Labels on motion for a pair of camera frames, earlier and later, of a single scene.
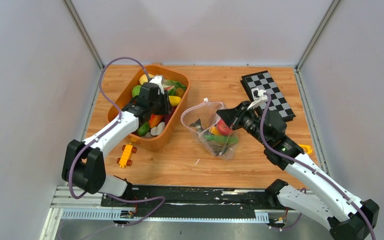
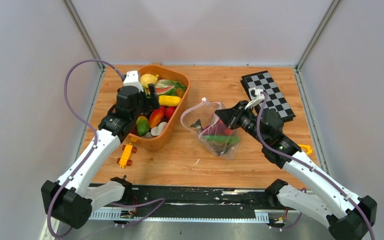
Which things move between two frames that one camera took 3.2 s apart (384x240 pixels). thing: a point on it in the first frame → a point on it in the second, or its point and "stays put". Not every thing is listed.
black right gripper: (233, 116) stays put
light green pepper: (231, 139) stays put
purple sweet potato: (167, 117) → (216, 128)
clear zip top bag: (215, 133) stays put
